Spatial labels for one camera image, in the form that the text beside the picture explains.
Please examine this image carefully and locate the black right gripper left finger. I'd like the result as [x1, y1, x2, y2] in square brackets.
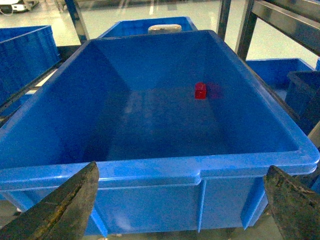
[0, 161, 100, 240]

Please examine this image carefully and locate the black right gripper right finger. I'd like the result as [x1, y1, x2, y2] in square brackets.
[263, 165, 320, 240]

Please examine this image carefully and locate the red toy block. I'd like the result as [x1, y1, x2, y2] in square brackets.
[194, 82, 207, 100]

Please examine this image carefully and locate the large blue right sorting bin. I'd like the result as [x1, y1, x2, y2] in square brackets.
[0, 30, 320, 235]

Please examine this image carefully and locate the large blue sorting bin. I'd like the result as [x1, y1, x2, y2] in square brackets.
[0, 25, 61, 104]
[0, 30, 320, 235]

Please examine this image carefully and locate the large blue left sorting bin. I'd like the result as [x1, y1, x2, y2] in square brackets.
[0, 25, 61, 104]

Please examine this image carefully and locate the blue bin behind right bin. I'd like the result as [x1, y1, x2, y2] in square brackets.
[98, 16, 198, 39]

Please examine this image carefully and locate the grey pouch in bin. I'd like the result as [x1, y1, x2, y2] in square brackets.
[147, 24, 182, 34]

